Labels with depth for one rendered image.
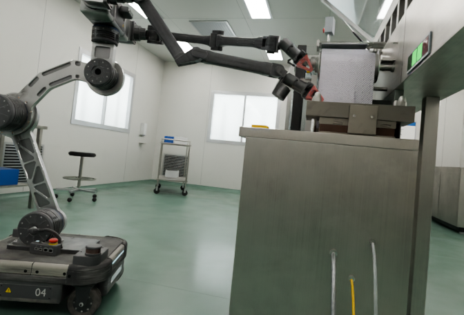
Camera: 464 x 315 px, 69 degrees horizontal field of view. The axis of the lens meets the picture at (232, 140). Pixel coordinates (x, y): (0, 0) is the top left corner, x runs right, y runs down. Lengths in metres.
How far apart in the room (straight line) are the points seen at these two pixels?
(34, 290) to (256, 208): 1.01
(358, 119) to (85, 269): 1.29
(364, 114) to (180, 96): 6.70
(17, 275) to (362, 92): 1.68
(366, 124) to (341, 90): 0.29
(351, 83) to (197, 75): 6.38
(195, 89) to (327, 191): 6.62
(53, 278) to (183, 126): 6.28
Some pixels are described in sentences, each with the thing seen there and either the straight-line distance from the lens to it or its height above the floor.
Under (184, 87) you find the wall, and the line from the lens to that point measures 7.87.
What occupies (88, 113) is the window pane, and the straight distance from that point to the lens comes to 5.96.
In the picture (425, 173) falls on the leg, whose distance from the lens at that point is 1.79.
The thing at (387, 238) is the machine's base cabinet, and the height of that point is 0.54.
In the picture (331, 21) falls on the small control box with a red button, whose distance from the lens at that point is 2.34.
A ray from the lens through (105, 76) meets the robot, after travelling 1.84.
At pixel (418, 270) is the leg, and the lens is 1.84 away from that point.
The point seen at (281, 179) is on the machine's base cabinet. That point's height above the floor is 0.71.
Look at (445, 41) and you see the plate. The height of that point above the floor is 1.14.
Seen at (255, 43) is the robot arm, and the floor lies 1.35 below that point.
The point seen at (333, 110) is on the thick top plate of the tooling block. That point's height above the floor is 0.99.
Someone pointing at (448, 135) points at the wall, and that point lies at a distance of 7.59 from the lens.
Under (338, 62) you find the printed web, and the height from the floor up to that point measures 1.25.
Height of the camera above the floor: 0.78
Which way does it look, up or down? 2 degrees up
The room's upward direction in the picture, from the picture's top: 6 degrees clockwise
